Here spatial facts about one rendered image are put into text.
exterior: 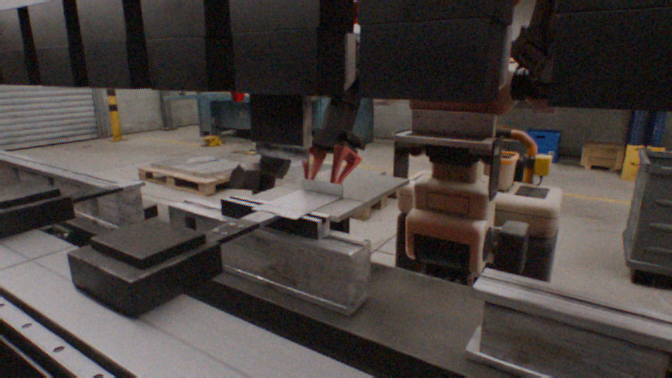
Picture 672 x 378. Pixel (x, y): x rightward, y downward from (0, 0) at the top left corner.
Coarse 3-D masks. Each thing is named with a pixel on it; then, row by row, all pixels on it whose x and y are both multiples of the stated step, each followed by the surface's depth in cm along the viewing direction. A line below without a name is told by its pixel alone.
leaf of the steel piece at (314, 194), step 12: (312, 180) 73; (300, 192) 73; (312, 192) 73; (324, 192) 72; (336, 192) 71; (276, 204) 67; (288, 204) 67; (300, 204) 67; (312, 204) 67; (324, 204) 67
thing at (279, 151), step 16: (256, 96) 62; (272, 96) 60; (288, 96) 58; (304, 96) 57; (256, 112) 62; (272, 112) 61; (288, 112) 59; (304, 112) 58; (256, 128) 63; (272, 128) 61; (288, 128) 60; (304, 128) 58; (256, 144) 65; (272, 144) 63; (288, 144) 60; (304, 144) 59; (304, 160) 61
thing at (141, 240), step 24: (264, 216) 60; (96, 240) 44; (120, 240) 44; (144, 240) 44; (168, 240) 44; (192, 240) 45; (216, 240) 52; (72, 264) 44; (96, 264) 41; (120, 264) 41; (144, 264) 40; (168, 264) 41; (192, 264) 44; (216, 264) 46; (96, 288) 42; (120, 288) 39; (144, 288) 39; (168, 288) 41; (144, 312) 40
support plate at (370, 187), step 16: (320, 176) 85; (352, 176) 85; (368, 176) 85; (384, 176) 85; (272, 192) 74; (288, 192) 74; (352, 192) 74; (368, 192) 74; (384, 192) 74; (336, 208) 65; (352, 208) 65
